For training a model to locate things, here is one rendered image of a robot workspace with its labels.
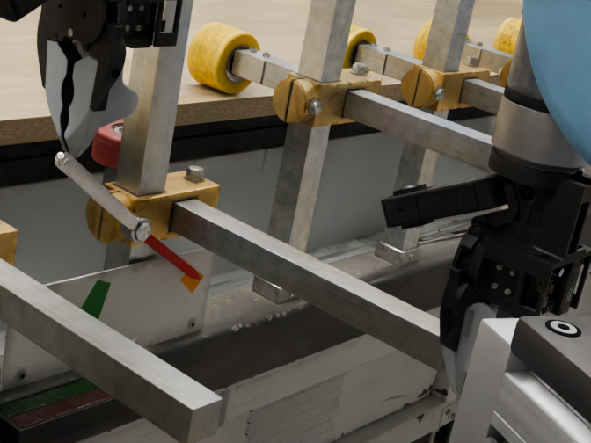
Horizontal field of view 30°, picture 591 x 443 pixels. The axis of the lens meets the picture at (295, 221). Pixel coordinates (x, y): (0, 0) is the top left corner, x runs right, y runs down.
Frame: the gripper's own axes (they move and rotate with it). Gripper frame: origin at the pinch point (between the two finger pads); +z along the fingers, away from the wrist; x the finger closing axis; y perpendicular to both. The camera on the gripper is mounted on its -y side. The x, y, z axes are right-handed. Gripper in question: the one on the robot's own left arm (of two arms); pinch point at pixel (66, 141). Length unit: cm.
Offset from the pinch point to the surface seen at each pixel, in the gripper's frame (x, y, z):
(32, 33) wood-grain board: 54, 37, 6
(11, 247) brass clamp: 5.3, -0.2, 11.3
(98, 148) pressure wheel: 14.5, 16.4, 7.1
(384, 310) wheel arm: -21.2, 18.8, 10.1
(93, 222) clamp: 8.8, 11.8, 12.4
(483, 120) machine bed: 28, 118, 17
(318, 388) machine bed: 31, 89, 65
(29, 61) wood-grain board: 41.2, 27.4, 6.1
